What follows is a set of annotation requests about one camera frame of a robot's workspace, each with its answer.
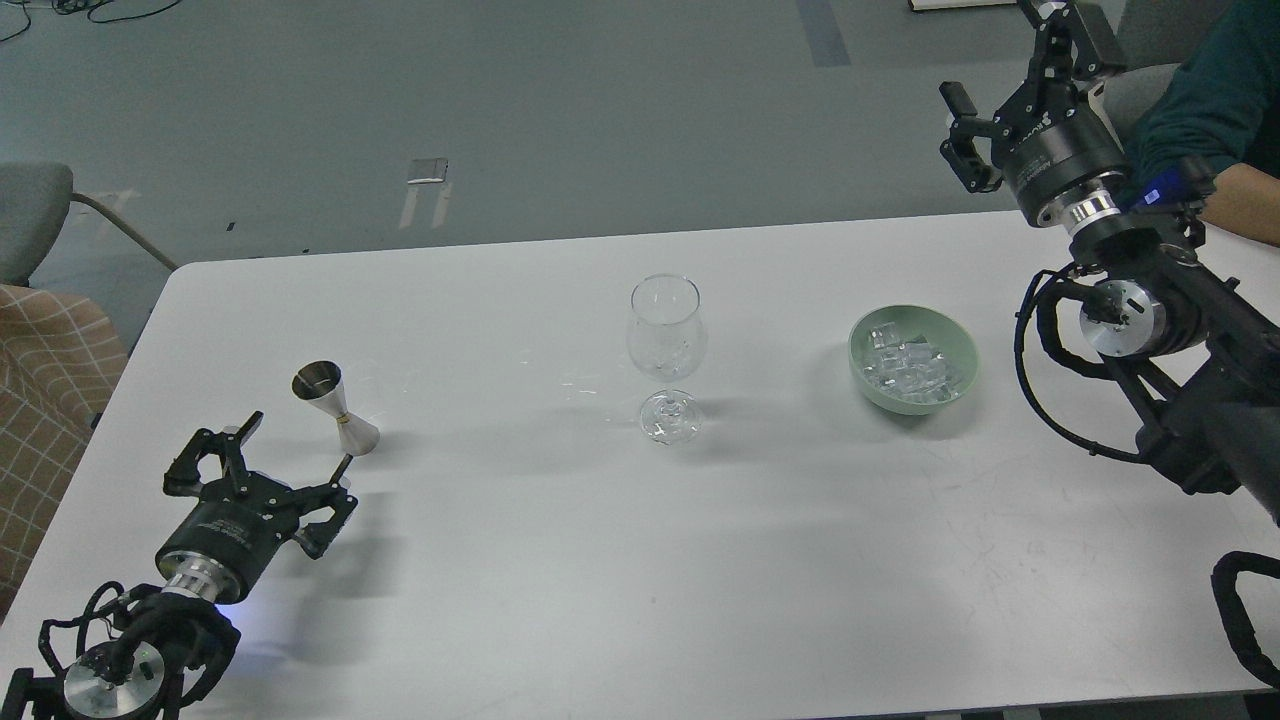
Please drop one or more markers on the green bowl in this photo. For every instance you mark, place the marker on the green bowl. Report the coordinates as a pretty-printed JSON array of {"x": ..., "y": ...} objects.
[{"x": 937, "y": 366}]

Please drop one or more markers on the grey chair left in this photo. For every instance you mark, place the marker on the grey chair left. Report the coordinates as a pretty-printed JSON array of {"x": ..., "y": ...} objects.
[{"x": 35, "y": 201}]

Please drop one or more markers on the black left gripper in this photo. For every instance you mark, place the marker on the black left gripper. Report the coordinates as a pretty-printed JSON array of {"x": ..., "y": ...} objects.
[{"x": 222, "y": 548}]

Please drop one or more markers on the grey office chair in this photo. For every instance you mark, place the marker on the grey office chair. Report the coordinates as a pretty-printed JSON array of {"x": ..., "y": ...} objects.
[{"x": 1157, "y": 37}]

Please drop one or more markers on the metal floor plate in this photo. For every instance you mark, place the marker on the metal floor plate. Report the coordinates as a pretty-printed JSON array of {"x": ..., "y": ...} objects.
[{"x": 427, "y": 171}]

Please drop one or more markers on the clear wine glass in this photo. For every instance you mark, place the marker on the clear wine glass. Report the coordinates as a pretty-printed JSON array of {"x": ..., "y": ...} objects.
[{"x": 666, "y": 342}]

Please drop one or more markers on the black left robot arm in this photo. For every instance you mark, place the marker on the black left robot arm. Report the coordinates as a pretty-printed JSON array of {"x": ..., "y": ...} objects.
[{"x": 149, "y": 651}]

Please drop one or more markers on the clear ice cube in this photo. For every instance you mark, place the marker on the clear ice cube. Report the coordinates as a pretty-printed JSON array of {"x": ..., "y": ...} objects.
[{"x": 885, "y": 337}]

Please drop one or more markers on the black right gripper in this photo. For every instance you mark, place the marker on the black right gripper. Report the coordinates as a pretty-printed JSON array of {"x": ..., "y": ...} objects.
[{"x": 1055, "y": 142}]

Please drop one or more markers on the steel cocktail jigger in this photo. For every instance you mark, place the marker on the steel cocktail jigger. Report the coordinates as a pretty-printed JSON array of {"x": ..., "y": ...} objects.
[{"x": 321, "y": 385}]

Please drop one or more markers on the person in dark shirt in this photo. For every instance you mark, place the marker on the person in dark shirt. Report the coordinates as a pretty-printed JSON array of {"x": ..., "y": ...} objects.
[{"x": 1221, "y": 105}]

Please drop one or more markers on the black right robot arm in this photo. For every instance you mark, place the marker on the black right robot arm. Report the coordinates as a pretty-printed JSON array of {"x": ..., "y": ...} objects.
[{"x": 1135, "y": 306}]

